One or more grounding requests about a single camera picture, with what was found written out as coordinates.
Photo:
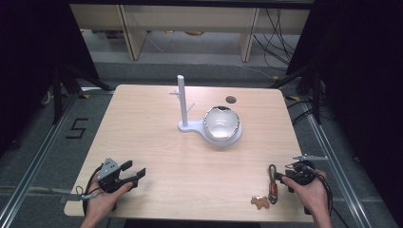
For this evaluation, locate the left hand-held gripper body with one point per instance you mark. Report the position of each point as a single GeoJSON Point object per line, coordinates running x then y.
{"type": "Point", "coordinates": [109, 174]}

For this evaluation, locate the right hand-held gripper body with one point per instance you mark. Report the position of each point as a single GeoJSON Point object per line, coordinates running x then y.
{"type": "Point", "coordinates": [302, 173]}

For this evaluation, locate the person's right hand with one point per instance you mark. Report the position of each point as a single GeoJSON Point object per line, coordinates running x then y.
{"type": "Point", "coordinates": [309, 193]}

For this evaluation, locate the person's left hand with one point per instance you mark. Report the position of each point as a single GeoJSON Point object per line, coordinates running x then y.
{"type": "Point", "coordinates": [101, 201]}

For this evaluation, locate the silver bowl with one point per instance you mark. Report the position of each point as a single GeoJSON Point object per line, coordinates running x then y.
{"type": "Point", "coordinates": [221, 123]}

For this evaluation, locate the black tripod stand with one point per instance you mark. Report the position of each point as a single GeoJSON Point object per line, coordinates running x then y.
{"type": "Point", "coordinates": [58, 91]}
{"type": "Point", "coordinates": [316, 95]}

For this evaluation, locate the white stand with pole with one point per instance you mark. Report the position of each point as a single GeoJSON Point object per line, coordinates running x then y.
{"type": "Point", "coordinates": [183, 101]}

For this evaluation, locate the dark round table grommet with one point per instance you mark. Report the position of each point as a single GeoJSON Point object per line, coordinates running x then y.
{"type": "Point", "coordinates": [231, 99]}

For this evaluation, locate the black curtain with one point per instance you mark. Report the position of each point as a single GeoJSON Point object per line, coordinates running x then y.
{"type": "Point", "coordinates": [38, 63]}
{"type": "Point", "coordinates": [364, 79]}

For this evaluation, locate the light wooden cabinet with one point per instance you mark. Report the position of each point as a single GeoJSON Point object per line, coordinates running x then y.
{"type": "Point", "coordinates": [190, 19]}

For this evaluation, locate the aluminium floor rail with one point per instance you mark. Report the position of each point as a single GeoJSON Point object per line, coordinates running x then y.
{"type": "Point", "coordinates": [31, 164]}
{"type": "Point", "coordinates": [335, 164]}

